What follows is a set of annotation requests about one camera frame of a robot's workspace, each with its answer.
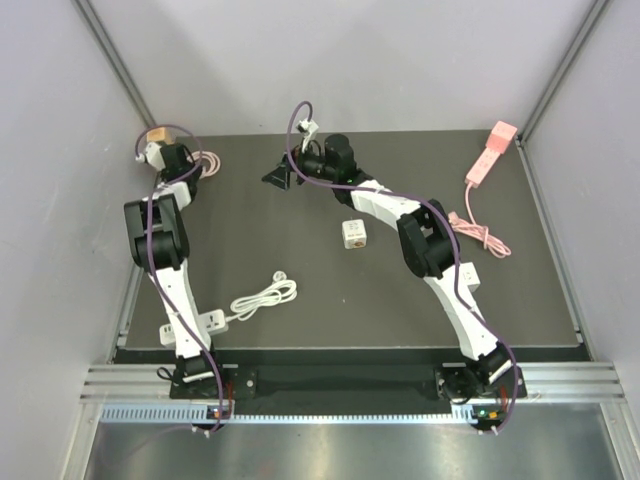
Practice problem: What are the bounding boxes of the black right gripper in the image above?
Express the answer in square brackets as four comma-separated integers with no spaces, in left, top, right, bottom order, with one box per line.
[263,138,339,192]

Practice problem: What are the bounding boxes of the green wooden hexagon socket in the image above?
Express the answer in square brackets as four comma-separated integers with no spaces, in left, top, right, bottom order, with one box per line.
[146,127,175,145]

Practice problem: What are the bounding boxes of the pink cord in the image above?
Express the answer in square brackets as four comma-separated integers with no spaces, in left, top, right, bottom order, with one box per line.
[192,152,222,180]
[445,182,512,260]

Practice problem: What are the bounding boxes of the white tiger cube plug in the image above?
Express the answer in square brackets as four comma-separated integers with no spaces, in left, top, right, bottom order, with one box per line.
[341,219,368,250]

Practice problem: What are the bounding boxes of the white power strip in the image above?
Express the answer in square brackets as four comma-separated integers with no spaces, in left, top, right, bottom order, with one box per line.
[159,309,229,348]

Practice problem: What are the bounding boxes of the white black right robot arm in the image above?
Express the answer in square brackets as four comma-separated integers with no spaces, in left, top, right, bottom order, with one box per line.
[262,134,520,401]

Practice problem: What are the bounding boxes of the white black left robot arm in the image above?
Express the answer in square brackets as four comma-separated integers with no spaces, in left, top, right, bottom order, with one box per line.
[124,140,227,400]

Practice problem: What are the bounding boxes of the pink power strip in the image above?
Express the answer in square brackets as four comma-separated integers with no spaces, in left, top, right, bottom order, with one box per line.
[465,148,501,188]

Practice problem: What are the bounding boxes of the white cube adapter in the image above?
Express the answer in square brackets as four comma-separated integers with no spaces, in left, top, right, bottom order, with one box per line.
[459,262,481,293]

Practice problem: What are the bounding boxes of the pink cube adapter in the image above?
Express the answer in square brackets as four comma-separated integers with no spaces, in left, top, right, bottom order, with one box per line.
[485,121,518,155]

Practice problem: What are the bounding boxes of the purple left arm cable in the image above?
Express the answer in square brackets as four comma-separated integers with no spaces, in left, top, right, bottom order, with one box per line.
[134,124,224,434]

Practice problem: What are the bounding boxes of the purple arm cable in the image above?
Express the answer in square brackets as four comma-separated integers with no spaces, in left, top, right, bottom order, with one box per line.
[284,101,519,435]
[134,124,224,434]

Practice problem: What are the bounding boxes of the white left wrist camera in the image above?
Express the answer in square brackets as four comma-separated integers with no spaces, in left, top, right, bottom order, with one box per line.
[135,142,165,172]

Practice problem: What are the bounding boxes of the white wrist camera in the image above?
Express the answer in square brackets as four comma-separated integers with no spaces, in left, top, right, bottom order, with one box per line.
[296,119,319,150]
[135,142,165,172]

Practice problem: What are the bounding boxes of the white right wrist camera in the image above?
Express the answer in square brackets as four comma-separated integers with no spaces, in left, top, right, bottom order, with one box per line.
[296,119,319,150]

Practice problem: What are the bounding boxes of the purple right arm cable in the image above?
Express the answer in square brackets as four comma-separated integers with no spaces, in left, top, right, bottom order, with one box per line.
[284,101,519,435]

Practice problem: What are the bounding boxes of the pink bundled cord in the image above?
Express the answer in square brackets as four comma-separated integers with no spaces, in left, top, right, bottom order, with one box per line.
[445,182,512,260]

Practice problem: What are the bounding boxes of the aluminium frame rail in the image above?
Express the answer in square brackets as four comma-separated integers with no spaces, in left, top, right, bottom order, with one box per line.
[80,362,626,403]

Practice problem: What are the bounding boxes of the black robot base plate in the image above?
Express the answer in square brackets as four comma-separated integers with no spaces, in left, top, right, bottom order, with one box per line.
[158,348,527,416]

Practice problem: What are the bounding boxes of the grey cable duct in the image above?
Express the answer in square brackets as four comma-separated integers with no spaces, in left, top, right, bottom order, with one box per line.
[100,404,477,425]

